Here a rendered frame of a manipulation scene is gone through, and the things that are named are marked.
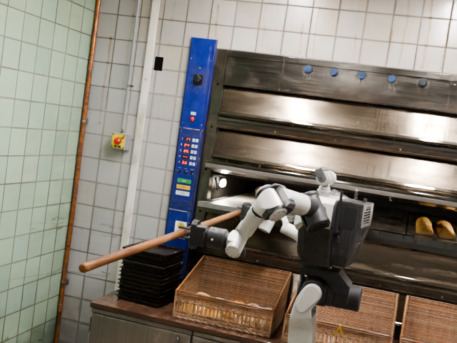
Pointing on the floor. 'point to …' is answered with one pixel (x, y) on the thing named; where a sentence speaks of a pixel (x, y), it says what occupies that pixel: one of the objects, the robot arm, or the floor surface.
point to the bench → (158, 325)
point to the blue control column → (200, 96)
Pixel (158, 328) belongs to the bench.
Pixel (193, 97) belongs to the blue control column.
